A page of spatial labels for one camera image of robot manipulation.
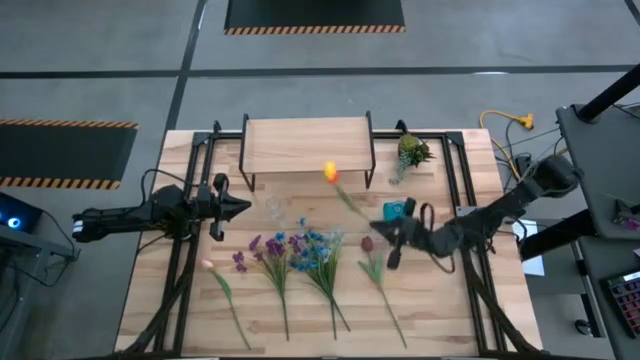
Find wooden shelf with black frame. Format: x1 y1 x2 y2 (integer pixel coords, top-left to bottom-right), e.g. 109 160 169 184
238 110 377 194

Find grey metal computer stand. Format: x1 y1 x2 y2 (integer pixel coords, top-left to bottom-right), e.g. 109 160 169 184
0 227 81 360

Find purple artificial flower bunch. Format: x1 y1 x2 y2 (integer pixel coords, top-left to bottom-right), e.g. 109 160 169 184
231 232 309 343

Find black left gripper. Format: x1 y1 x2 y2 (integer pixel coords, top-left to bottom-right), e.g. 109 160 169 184
194 173 253 242

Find dark red artificial tulip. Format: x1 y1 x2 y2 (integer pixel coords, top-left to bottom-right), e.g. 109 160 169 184
357 235 409 350

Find clear glass vase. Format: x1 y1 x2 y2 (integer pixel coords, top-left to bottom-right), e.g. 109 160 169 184
263 195 287 226

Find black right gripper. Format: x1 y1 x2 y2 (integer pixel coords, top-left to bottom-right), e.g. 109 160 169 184
369 198 439 270

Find blue artificial flower bunch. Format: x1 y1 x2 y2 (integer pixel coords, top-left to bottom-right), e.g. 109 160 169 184
273 215 346 341

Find computer with blue light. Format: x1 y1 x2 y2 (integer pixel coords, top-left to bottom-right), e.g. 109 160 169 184
0 192 44 234

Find long black hazard-striped floor mat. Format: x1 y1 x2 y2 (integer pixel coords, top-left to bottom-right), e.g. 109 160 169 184
0 118 140 191

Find keyboard with colourful keys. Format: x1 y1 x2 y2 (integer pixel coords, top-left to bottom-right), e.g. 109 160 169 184
605 269 640 339

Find black diagonal support beam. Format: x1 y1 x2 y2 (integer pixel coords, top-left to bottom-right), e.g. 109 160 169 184
519 208 596 262

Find green succulent plant in pot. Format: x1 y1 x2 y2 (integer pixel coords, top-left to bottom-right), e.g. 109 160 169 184
388 132 436 185

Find yellow extension cable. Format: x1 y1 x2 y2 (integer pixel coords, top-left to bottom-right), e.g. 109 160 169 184
478 109 535 181

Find spare purple artificial flowers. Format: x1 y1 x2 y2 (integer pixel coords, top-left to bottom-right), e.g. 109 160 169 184
612 197 640 232

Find dark grey desk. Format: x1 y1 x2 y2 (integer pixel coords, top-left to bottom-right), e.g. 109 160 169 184
569 234 640 360

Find pink artificial tulip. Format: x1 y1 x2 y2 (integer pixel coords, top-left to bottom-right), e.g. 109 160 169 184
200 258 253 351

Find grey side table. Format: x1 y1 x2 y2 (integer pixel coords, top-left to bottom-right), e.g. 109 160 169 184
555 102 640 241

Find black round pole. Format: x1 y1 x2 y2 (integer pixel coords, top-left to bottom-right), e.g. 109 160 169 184
577 63 640 124

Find yellow orange artificial tulip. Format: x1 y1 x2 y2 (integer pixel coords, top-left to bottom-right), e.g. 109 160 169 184
322 159 374 224

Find wide black hazard-striped floor mat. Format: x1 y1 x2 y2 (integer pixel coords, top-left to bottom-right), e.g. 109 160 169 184
223 0 407 36

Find black aluminium rig frame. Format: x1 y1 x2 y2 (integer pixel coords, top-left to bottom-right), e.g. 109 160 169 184
114 119 544 359

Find teal glass vase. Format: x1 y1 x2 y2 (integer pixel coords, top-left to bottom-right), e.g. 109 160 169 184
382 199 407 221

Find white artificial flower bunch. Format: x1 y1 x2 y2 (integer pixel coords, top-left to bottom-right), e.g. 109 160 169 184
319 227 351 334

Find white paper sheet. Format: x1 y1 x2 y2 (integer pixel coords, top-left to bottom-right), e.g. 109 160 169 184
512 219 546 278

